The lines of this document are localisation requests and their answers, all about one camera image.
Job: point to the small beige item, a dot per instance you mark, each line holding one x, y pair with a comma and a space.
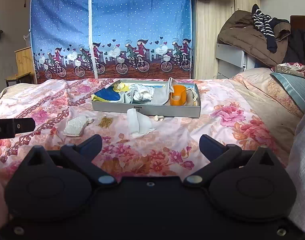
158, 118

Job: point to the white cloth bundle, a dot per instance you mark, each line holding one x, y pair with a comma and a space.
142, 95

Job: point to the blue striped pillow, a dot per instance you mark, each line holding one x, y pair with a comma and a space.
296, 90

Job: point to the beige floral quilt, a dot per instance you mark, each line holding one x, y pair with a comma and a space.
262, 97

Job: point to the white cabinet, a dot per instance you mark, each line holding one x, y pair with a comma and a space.
228, 60

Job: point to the yellow blue printed cloth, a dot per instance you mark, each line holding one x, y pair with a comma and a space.
106, 95

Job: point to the white soft packet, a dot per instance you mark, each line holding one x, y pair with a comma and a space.
125, 97

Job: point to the black garment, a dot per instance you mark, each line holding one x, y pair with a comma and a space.
296, 47

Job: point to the dark wooden headboard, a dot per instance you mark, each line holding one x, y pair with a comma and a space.
303, 25

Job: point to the dark striped garment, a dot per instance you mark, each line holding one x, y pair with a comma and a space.
266, 28

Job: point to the light grey cloth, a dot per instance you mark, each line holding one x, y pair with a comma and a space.
303, 160

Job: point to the floral pillow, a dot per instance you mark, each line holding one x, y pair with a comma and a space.
292, 70

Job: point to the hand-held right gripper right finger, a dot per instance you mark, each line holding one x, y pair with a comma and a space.
209, 147

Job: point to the brown jacket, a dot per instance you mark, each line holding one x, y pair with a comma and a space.
238, 35

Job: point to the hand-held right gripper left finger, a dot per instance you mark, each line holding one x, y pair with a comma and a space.
92, 147

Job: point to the wooden stool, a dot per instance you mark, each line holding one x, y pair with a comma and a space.
17, 76

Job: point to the grey shallow box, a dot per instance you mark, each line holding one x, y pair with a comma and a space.
147, 110

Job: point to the orange ribbed band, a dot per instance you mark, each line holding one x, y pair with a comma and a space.
177, 101

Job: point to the wooden nightstand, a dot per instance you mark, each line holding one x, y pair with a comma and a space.
23, 62

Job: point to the blue printed fabric wardrobe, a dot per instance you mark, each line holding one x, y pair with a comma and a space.
112, 17

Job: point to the pink floral bedsheet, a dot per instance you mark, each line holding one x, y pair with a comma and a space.
55, 100

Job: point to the gold bead pile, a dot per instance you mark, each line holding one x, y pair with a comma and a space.
105, 122

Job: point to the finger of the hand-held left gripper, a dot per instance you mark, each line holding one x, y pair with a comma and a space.
25, 125

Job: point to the small yellow white item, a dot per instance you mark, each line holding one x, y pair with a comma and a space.
122, 87

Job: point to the light wooden wardrobe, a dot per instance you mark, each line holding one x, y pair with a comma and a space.
212, 17

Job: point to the white bead pouch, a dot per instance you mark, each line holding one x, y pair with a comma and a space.
75, 127

